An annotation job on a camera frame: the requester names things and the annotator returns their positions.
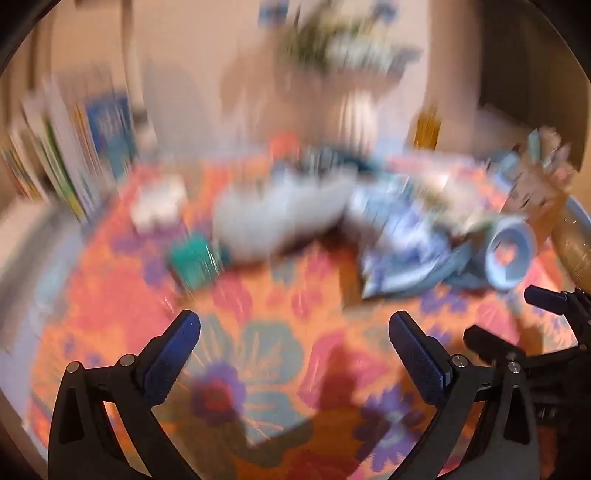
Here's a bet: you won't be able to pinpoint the teal soft item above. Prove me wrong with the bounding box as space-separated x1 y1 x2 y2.
168 233 227 291

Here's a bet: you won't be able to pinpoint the green white printed packet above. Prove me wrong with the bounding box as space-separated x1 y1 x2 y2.
388 154 499 232

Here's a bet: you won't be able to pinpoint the blue cloth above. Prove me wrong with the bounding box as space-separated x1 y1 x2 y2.
429 240 497 291

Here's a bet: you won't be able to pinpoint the white soft bundle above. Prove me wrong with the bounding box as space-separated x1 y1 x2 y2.
212 166 356 264

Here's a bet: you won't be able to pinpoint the white ribbed vase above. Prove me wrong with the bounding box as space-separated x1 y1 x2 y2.
332 88 384 153

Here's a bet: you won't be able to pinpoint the blue and white flowers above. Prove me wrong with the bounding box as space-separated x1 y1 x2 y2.
259 0 426 75

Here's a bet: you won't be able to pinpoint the orange floral tablecloth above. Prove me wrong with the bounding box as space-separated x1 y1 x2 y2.
28 152 583 480

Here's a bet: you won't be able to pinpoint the orange packet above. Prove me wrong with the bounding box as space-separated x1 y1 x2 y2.
270 134 305 160

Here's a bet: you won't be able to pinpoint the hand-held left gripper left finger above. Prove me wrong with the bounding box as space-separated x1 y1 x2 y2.
48 310 201 480

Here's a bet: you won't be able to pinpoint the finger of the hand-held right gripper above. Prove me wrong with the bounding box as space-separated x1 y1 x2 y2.
525 285 578 319
463 325 527 365

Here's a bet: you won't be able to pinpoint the cardboard box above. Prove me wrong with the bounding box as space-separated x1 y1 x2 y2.
503 129 578 232

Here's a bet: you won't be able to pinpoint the amber glass bottle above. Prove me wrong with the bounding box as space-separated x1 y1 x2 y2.
411 104 444 151

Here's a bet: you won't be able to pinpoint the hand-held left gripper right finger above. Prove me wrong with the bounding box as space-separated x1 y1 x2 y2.
389 311 539 480

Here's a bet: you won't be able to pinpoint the stack of books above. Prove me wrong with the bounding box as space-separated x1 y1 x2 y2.
0 78 139 222

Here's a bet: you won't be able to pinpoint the light blue tape roll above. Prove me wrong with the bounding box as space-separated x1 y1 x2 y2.
482 217 539 291

